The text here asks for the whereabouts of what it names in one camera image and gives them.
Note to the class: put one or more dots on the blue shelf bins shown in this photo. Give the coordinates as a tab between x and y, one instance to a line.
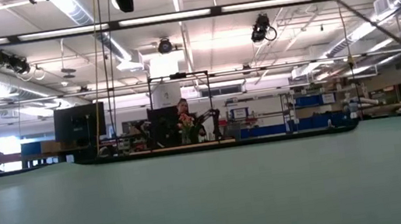
307	101

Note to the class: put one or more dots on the person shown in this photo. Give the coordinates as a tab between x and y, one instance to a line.
183	106

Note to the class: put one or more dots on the whiteboard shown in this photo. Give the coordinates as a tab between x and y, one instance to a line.
263	109

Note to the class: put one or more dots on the silver ceiling duct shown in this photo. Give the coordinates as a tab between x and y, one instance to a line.
70	8

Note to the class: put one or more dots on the green mat in black frame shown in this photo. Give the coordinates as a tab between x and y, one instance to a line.
336	129

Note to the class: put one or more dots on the large black monitor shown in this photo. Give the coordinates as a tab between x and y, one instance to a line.
79	122

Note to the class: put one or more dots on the black station frame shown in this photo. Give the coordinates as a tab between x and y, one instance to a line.
177	75

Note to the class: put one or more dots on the dark monitor back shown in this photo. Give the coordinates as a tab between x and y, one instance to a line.
165	125

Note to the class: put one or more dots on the row of blue bins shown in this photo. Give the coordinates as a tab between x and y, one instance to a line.
285	127

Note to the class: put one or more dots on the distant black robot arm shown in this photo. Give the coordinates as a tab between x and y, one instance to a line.
214	116
143	126

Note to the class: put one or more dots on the cardboard box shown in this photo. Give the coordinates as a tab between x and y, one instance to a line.
63	145

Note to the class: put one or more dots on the distant orange flower bunch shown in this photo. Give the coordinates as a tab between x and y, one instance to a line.
187	121

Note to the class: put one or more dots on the white pillar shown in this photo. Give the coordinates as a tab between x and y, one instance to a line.
166	93

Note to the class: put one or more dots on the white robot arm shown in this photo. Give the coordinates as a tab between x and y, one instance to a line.
364	101

